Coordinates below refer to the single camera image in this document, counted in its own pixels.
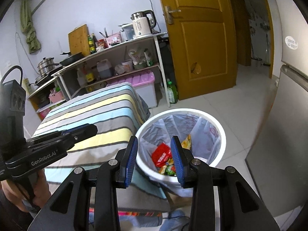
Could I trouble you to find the person's left hand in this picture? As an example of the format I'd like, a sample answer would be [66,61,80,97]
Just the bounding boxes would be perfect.
[1,169,51,213]

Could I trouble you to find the pink lidded storage box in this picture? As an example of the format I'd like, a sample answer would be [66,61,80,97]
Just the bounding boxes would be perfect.
[107,70,157,108]

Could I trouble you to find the dark liquid plastic jug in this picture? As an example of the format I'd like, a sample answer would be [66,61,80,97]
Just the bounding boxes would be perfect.
[97,59,113,79]

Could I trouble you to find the black induction cooker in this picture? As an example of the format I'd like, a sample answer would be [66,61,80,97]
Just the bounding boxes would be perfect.
[34,65,63,87]

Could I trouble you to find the wooden cutting board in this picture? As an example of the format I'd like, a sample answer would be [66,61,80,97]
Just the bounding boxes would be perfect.
[68,24,90,56]

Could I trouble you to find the yellow chips bag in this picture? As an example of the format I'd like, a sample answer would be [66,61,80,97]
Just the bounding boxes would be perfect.
[181,134,192,150]

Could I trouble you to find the pink utensil holder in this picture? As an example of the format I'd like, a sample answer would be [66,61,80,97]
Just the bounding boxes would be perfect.
[106,32,123,47]

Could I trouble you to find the green snack bag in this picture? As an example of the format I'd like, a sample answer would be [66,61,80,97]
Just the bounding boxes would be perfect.
[158,164,177,176]

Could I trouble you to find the dark sauce bottle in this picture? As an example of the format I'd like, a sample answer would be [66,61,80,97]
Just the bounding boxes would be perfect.
[91,33,98,48]

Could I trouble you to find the white metal shelf rack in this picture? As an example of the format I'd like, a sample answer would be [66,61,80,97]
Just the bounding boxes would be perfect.
[28,33,168,119]

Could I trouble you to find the black frying pan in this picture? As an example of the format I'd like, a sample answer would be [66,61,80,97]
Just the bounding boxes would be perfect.
[59,52,84,66]

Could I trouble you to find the pink plastic basket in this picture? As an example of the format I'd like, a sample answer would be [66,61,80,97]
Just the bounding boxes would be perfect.
[49,89,65,103]

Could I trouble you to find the white electric kettle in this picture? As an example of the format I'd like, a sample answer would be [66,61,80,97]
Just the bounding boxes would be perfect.
[131,10,157,38]

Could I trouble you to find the grey refrigerator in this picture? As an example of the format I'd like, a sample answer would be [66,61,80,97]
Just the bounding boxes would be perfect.
[246,16,307,216]

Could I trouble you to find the stainless steel steamer pot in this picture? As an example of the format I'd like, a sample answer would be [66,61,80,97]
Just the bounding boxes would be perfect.
[38,57,59,77]

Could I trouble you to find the yellow label oil bottle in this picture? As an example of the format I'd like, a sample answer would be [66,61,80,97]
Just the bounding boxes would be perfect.
[84,65,95,84]

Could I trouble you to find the clear plastic container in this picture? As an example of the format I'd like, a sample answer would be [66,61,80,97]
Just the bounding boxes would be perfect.
[120,23,135,41]

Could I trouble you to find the yellow wooden door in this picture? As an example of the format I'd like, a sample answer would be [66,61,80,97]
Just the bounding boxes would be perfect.
[161,0,238,100]

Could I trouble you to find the green hanging cloth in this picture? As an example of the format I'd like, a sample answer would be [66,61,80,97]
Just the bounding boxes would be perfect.
[20,0,41,54]

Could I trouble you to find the green sauce bottle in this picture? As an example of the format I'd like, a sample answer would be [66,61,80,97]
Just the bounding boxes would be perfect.
[88,35,96,54]

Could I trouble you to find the white round trash bin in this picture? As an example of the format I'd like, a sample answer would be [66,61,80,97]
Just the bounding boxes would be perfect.
[136,109,227,197]

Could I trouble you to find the striped tablecloth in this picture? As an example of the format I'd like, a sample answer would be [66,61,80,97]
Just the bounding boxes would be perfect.
[33,82,170,213]

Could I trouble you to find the white plastic bin liner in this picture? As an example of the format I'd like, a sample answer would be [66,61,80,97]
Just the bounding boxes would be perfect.
[137,111,226,170]

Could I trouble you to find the green detergent bottle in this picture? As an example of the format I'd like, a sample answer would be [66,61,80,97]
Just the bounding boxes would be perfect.
[167,79,178,104]

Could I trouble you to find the red snack packet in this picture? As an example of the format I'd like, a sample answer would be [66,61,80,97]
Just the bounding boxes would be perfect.
[151,143,172,168]

